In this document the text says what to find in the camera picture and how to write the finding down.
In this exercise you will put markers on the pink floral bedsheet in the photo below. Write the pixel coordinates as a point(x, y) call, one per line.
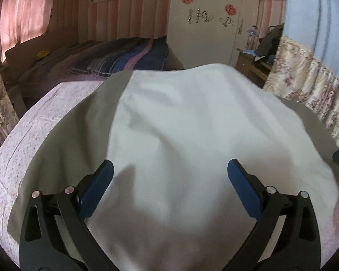
point(31, 124)

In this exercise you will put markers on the striped blue pink blanket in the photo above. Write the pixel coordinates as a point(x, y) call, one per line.
point(124, 59)

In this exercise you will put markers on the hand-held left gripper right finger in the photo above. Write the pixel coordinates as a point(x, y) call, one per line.
point(244, 189)

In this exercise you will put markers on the yellow toy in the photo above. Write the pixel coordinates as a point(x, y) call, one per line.
point(43, 54)

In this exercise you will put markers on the dark clothes pile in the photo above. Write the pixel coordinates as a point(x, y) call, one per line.
point(269, 41)

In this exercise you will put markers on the brown headboard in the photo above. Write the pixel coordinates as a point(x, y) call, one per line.
point(39, 49)

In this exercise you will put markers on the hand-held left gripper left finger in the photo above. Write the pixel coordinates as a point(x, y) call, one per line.
point(97, 189)

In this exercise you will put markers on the blue curtain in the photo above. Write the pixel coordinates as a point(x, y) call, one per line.
point(313, 19)

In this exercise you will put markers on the wooden side table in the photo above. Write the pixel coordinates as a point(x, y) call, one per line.
point(254, 67)

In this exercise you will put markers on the pink window curtain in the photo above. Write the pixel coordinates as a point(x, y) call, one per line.
point(25, 14)

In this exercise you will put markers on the bed with purple sheet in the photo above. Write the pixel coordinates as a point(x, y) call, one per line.
point(62, 70)

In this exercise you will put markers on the white wardrobe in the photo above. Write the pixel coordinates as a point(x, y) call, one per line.
point(209, 42)

